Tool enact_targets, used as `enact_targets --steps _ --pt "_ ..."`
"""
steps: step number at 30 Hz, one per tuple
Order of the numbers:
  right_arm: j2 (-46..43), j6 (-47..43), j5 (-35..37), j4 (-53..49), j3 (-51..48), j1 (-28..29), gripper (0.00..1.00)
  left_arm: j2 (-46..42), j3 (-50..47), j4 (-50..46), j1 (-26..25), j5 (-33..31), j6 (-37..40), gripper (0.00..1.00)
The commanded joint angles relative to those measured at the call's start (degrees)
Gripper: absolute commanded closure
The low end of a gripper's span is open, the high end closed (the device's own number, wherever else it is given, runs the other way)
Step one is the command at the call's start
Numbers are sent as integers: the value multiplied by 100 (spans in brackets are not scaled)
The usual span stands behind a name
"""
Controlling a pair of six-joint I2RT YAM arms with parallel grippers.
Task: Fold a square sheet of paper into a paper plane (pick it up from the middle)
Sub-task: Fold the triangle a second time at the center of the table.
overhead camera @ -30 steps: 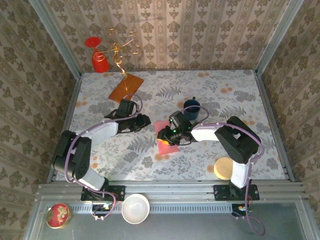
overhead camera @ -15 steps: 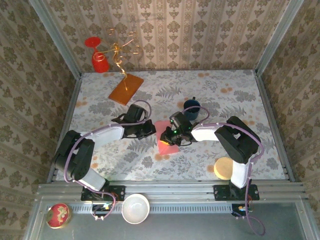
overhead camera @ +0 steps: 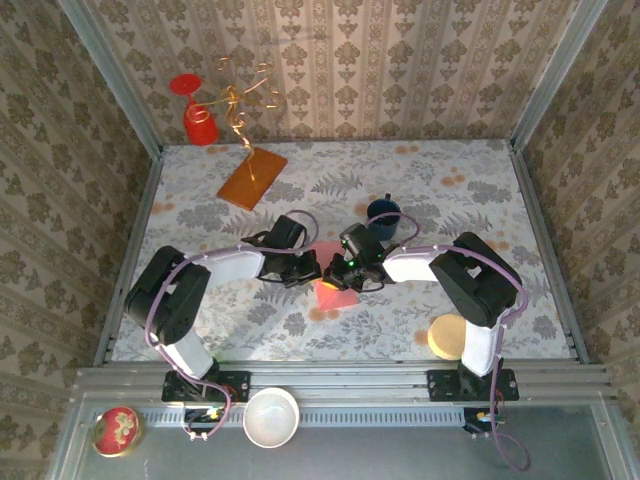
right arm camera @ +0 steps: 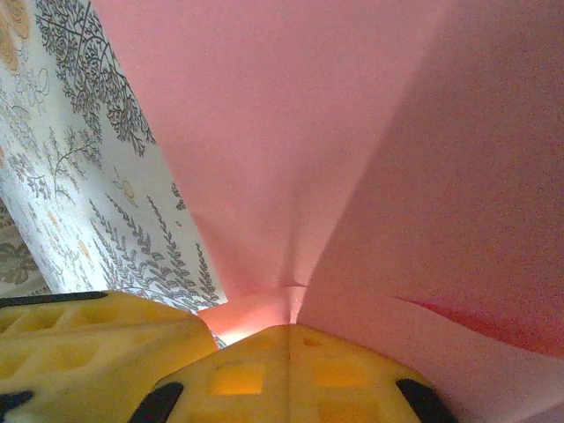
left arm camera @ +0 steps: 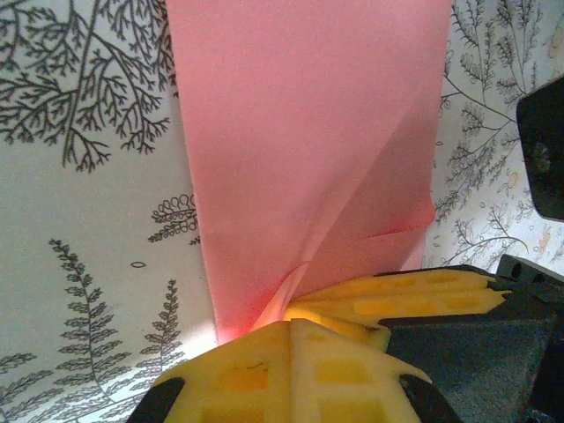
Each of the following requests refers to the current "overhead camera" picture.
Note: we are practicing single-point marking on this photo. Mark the pink square paper sheet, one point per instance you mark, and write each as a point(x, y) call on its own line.
point(337, 299)

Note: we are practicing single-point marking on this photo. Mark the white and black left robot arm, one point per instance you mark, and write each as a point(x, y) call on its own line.
point(230, 265)

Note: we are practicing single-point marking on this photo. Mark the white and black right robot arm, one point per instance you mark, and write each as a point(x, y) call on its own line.
point(410, 267)

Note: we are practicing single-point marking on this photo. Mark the dark blue mug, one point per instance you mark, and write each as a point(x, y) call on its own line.
point(385, 230)

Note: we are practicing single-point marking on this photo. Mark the round cork disc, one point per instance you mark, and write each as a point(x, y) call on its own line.
point(445, 335)

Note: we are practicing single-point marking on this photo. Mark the floral patterned table cover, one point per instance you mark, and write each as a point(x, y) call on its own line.
point(350, 165)

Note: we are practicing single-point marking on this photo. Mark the white bowl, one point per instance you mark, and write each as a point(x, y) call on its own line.
point(271, 417)

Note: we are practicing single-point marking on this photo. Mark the red plastic wine glass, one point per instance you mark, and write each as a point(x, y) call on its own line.
point(200, 130)

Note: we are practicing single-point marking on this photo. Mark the grey metal shelf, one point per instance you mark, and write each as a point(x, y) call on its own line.
point(375, 455)

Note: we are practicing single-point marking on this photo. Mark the red round tin, gold pattern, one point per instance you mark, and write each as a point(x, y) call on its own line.
point(117, 431)

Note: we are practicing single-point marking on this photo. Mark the aluminium cross rail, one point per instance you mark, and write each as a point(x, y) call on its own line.
point(340, 380)

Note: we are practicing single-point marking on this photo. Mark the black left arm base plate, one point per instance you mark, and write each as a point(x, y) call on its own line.
point(237, 385)

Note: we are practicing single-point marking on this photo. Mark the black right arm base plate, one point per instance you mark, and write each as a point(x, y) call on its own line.
point(440, 385)

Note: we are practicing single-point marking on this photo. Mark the aluminium side rail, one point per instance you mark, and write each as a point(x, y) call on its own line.
point(550, 250)
point(129, 260)

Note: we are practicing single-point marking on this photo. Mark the aluminium corner post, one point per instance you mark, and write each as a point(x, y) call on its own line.
point(556, 75)
point(116, 80)

